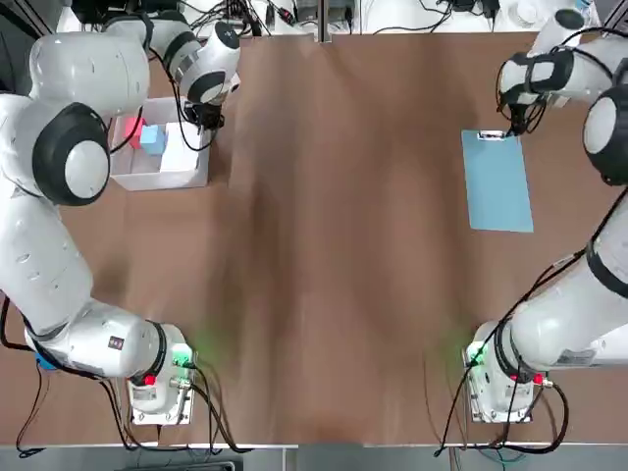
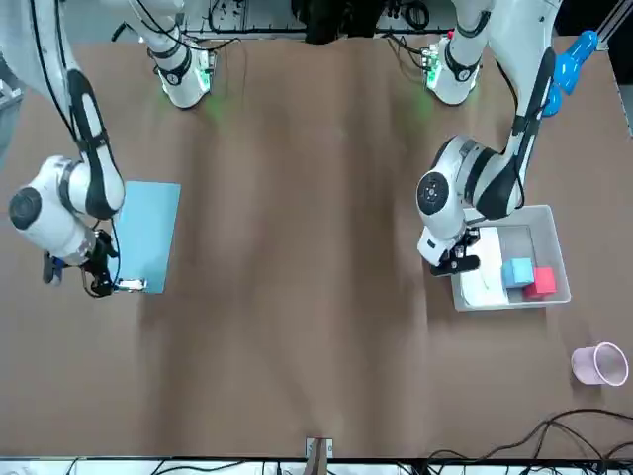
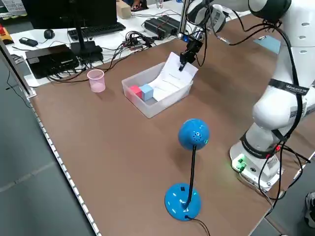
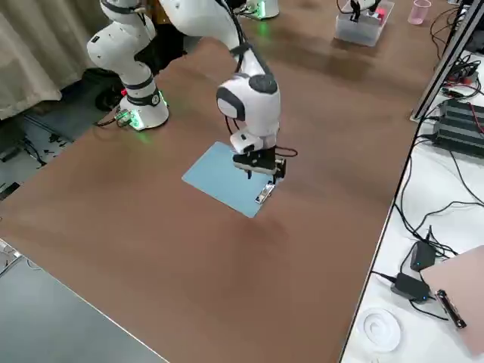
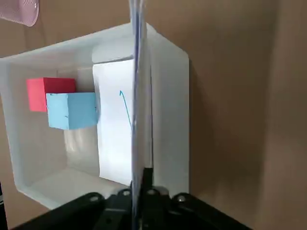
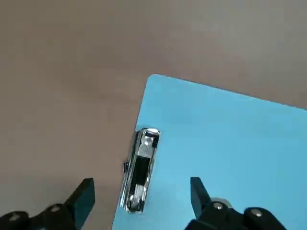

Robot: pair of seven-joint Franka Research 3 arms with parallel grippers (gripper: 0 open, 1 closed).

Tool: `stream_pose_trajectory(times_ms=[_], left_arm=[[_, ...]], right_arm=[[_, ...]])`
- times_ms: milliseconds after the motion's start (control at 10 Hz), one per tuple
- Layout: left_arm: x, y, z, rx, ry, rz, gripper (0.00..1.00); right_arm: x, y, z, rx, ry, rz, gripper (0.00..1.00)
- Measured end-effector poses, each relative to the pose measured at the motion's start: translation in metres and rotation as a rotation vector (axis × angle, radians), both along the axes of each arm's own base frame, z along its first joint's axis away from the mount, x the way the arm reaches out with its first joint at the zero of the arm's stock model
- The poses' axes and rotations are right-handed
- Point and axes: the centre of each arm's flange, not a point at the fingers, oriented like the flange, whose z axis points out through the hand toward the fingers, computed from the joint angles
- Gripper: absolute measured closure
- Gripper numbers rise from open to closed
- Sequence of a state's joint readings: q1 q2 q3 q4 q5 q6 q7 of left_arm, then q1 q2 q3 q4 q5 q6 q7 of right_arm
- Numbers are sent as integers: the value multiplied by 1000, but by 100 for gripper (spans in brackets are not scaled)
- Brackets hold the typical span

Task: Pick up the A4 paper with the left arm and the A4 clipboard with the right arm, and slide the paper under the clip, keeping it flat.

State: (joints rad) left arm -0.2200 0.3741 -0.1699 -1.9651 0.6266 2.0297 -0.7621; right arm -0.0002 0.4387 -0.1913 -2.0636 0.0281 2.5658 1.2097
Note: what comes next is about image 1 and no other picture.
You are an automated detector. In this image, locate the blue foam block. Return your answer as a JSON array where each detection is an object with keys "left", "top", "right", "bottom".
[{"left": 139, "top": 125, "right": 167, "bottom": 158}]

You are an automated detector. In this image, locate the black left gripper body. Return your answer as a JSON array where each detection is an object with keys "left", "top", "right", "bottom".
[{"left": 184, "top": 99, "right": 227, "bottom": 133}]

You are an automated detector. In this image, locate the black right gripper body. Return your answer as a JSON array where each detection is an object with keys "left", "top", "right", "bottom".
[{"left": 504, "top": 100, "right": 546, "bottom": 136}]

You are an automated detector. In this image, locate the red foam block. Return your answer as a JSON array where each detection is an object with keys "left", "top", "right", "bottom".
[{"left": 122, "top": 117, "right": 148, "bottom": 149}]

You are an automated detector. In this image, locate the aluminium frame post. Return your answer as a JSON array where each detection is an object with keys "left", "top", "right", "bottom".
[{"left": 317, "top": 0, "right": 333, "bottom": 44}]

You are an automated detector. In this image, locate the light blue A4 clipboard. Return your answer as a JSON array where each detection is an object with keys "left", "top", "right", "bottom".
[{"left": 460, "top": 129, "right": 535, "bottom": 234}]

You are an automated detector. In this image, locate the clear plastic bin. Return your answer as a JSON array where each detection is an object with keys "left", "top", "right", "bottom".
[{"left": 108, "top": 96, "right": 213, "bottom": 192}]

